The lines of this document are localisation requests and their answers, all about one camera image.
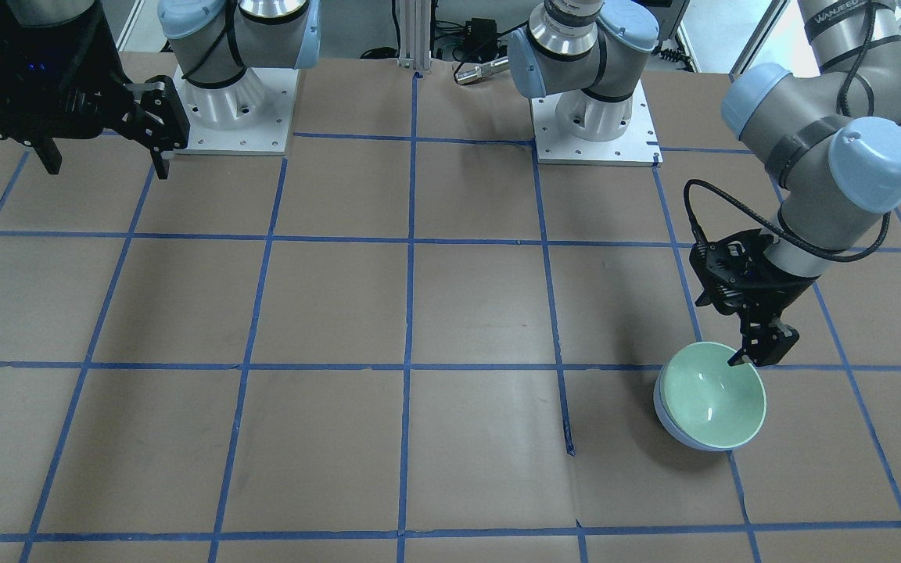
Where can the green bowl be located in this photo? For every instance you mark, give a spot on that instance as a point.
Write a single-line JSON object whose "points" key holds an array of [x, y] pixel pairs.
{"points": [[712, 395]]}

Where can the brown paper table cover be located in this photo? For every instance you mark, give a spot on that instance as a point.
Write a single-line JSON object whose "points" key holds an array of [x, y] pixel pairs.
{"points": [[409, 341]]}

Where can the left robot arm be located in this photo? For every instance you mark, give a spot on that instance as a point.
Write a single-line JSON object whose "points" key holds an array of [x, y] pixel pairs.
{"points": [[833, 141]]}

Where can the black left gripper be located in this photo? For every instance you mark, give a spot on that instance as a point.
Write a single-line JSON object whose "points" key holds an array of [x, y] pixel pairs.
{"points": [[780, 291]]}

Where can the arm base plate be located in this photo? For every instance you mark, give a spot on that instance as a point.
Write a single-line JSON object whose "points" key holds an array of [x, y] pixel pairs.
{"points": [[572, 129], [249, 118]]}

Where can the aluminium frame post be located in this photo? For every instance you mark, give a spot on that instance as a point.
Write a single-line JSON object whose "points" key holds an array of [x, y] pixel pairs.
{"points": [[414, 34]]}

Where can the blue bowl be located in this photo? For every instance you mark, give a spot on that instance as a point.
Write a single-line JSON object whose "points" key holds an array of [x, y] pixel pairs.
{"points": [[673, 426]]}

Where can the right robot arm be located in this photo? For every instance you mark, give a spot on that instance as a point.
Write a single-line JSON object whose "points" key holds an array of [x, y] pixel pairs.
{"points": [[216, 42]]}

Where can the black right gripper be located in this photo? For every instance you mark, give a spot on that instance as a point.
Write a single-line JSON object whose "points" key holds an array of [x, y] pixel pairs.
{"points": [[103, 69]]}

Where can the black power brick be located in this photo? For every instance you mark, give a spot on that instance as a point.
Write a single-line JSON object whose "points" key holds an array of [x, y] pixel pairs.
{"points": [[480, 33]]}

